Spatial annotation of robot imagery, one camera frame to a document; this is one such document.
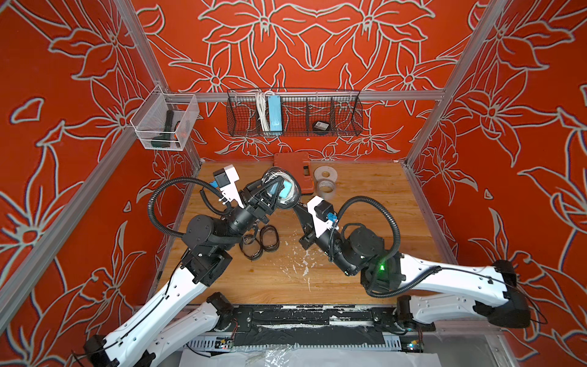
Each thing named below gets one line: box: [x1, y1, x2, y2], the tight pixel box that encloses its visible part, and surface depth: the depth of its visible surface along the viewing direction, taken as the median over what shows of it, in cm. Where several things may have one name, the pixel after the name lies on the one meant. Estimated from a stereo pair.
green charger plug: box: [278, 179, 292, 199], surface depth 52 cm
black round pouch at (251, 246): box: [239, 226, 263, 263], surface depth 89 cm
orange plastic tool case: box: [273, 152, 315, 195], surface depth 116 cm
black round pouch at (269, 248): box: [259, 224, 280, 253], surface depth 90 cm
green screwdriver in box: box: [151, 110, 175, 149], surface depth 82 cm
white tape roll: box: [313, 165, 338, 182], surface depth 116 cm
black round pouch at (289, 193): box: [261, 166, 302, 209], surface depth 53 cm
